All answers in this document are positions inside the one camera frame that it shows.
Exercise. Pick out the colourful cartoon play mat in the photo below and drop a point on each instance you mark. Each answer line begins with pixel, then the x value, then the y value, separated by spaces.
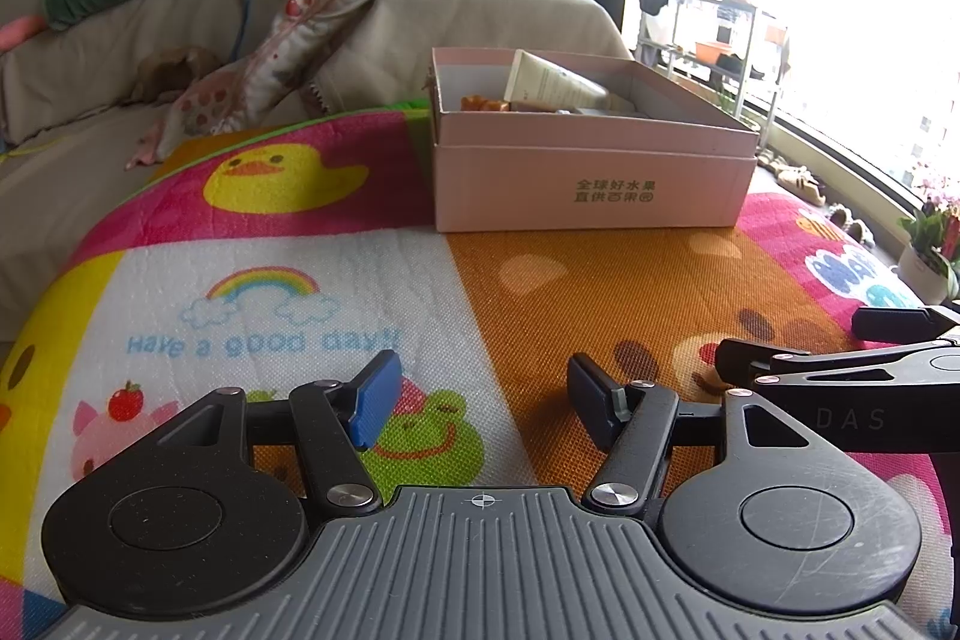
pixel 525 280

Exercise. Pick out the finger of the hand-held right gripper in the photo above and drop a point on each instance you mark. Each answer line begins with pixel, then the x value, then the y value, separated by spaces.
pixel 825 361
pixel 900 323

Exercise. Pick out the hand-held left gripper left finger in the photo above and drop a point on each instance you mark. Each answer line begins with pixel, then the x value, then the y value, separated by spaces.
pixel 375 400

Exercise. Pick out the metal shoe rack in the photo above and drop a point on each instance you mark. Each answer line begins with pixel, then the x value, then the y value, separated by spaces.
pixel 750 48

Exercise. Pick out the beige shoe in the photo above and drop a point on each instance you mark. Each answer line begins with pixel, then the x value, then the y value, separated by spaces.
pixel 799 184

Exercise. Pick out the orange plastic basin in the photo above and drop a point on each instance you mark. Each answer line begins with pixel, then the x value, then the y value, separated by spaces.
pixel 712 51

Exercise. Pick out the white pot with flowering plant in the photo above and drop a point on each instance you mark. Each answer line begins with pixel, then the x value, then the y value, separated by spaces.
pixel 926 265

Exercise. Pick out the white lotion bottle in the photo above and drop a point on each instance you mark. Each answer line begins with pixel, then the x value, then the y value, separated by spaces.
pixel 547 81

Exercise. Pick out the brown plush toy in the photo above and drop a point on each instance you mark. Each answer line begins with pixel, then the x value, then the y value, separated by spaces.
pixel 172 70

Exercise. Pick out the grey slipper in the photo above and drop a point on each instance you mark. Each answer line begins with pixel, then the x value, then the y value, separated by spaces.
pixel 861 231
pixel 840 216

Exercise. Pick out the pink plush toy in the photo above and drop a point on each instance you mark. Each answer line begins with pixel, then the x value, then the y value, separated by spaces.
pixel 19 33

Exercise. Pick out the brown bear figurine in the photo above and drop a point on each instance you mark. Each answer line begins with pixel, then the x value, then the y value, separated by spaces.
pixel 484 103

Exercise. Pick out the pink cardboard box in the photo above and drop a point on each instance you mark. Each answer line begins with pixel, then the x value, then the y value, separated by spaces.
pixel 525 190

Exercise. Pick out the beige sofa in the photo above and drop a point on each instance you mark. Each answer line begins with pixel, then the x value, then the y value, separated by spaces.
pixel 480 18

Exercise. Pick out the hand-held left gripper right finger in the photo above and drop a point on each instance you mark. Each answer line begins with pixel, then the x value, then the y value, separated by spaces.
pixel 592 407

